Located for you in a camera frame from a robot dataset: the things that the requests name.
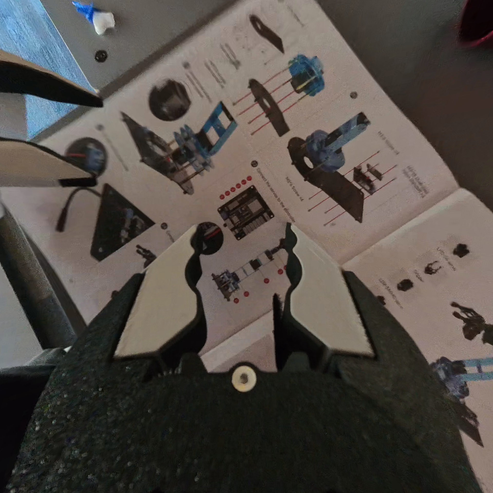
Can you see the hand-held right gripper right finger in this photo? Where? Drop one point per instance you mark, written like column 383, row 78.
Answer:
column 327, row 308

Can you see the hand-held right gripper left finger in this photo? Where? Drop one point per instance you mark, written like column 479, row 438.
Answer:
column 161, row 304

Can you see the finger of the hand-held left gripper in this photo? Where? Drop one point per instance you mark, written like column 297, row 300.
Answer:
column 46, row 83
column 34, row 165

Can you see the printed instruction leaflet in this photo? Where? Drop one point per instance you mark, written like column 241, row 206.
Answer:
column 346, row 96

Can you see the grey metal desk leg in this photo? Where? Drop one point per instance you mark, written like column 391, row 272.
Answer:
column 34, row 277

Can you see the small dark round disc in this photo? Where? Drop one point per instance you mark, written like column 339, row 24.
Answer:
column 101, row 56

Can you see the small white blue-tied piece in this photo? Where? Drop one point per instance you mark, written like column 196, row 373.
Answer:
column 102, row 19

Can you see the red metal cylinder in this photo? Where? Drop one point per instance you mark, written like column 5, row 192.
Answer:
column 477, row 23

